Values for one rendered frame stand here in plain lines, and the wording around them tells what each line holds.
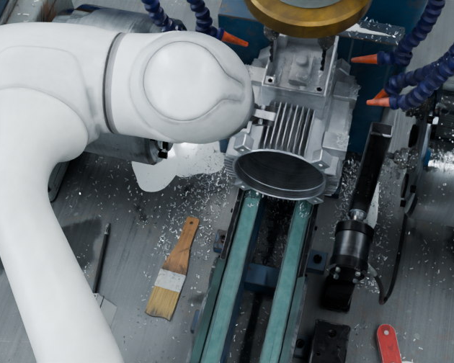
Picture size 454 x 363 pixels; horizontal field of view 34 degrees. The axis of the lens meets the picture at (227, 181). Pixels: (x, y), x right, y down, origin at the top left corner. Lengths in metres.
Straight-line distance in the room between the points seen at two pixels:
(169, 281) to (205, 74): 0.76
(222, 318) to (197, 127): 0.60
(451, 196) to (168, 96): 0.60
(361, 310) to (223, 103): 0.76
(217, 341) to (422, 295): 0.40
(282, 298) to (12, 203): 0.66
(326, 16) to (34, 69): 0.42
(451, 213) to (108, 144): 0.55
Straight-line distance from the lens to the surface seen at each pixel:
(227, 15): 1.22
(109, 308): 1.09
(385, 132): 0.98
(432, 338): 1.35
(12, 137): 0.69
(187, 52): 0.64
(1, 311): 1.41
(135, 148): 1.19
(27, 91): 0.69
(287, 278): 1.23
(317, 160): 1.13
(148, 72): 0.65
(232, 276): 1.23
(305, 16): 0.97
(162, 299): 1.34
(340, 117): 1.20
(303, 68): 1.17
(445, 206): 1.15
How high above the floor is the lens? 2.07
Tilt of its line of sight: 62 degrees down
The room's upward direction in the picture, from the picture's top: 4 degrees counter-clockwise
